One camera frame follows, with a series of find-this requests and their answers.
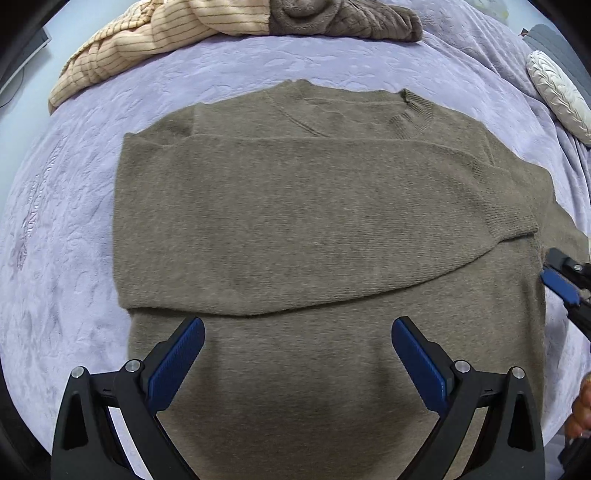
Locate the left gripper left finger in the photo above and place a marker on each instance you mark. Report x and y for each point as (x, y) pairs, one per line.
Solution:
(86, 445)

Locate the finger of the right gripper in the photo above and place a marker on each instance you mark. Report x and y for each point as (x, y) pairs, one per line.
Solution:
(578, 309)
(577, 273)

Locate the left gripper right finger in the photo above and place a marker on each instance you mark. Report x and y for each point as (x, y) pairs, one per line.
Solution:
(509, 445)

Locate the olive brown knit sweater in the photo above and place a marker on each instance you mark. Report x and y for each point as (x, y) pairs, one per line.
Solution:
(298, 223)

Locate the right hand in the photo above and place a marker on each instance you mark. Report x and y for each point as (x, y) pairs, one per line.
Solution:
(579, 421)

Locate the lilac embossed bed blanket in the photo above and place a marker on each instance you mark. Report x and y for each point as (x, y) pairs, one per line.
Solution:
(59, 303)

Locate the white braided cushion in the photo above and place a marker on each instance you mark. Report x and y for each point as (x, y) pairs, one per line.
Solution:
(560, 94)

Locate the grey quilted headboard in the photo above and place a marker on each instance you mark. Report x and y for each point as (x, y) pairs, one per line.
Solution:
(543, 38)

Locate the pale round plush pillow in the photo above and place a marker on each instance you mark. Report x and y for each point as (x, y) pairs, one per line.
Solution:
(496, 9)

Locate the dark brown quilted garment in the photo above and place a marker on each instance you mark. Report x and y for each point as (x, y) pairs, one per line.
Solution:
(372, 20)

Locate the cream striped garment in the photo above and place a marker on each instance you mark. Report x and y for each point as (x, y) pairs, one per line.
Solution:
(150, 28)

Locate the wall mounted monitor screen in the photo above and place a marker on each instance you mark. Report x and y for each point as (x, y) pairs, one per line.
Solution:
(13, 77)

